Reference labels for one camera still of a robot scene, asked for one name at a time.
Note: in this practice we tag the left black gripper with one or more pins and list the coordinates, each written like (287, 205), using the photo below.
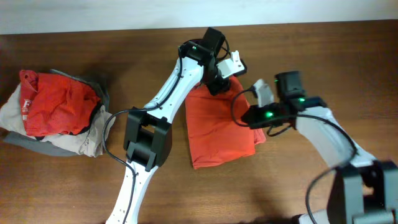
(216, 86)

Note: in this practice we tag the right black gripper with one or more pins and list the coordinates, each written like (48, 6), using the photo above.
(253, 116)

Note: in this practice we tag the orange soccer t-shirt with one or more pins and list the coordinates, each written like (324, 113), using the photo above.
(213, 136)

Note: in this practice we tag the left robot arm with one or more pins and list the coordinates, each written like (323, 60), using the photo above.
(148, 134)

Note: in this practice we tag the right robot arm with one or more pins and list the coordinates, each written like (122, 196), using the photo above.
(364, 188)

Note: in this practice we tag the beige folded shirt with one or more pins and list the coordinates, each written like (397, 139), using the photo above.
(93, 137)

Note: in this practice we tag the red folded shirt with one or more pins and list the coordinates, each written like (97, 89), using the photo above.
(56, 104)

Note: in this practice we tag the grey folded shirt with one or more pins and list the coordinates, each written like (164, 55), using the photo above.
(102, 90)

